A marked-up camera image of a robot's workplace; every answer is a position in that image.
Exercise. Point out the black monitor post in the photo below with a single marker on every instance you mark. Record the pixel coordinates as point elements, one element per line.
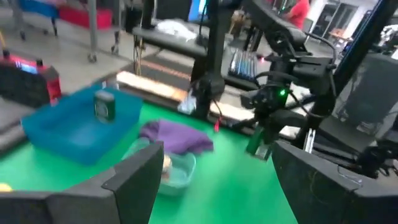
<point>148,14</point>

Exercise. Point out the wooden table side board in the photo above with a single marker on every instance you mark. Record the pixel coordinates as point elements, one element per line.
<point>149,85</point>

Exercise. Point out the yellow-lid chili onion can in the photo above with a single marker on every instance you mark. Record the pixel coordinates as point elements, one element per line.
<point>4,187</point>

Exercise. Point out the blue storage bin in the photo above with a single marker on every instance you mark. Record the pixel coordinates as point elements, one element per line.
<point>40,7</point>

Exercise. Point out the light teal plastic bin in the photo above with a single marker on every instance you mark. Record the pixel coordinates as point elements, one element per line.
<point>183,174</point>

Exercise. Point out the person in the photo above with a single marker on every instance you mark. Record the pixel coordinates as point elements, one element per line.
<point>298,14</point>

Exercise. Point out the red storage bin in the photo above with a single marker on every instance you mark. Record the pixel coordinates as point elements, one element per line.
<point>87,18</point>

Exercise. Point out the green table mat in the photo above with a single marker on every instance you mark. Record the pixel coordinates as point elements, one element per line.
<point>224,186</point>

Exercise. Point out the black backlit keyboard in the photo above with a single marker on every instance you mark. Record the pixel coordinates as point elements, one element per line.
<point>244,65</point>

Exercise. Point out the dark green spice tin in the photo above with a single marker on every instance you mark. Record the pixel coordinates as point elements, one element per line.
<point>255,146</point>
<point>105,107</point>

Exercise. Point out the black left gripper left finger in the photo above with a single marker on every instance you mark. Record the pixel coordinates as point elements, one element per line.
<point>93,208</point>

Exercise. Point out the small red clip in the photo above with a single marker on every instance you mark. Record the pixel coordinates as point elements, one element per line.
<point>217,126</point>

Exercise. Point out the blue plastic bin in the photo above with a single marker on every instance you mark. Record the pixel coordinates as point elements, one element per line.
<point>62,133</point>

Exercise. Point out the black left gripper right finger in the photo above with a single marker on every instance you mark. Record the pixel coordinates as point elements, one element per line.
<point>326,202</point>

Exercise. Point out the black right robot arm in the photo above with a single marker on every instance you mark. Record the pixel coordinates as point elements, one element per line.
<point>273,23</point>

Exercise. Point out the clear plastic bag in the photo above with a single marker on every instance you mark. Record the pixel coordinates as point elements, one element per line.
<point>175,29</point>

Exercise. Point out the purple cloth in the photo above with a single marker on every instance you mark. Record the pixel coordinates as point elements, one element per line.
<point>177,137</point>

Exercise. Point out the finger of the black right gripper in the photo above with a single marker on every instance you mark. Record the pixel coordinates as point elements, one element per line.
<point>273,137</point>
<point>250,124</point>

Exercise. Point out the red black power station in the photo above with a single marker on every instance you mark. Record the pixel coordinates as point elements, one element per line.
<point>25,87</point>

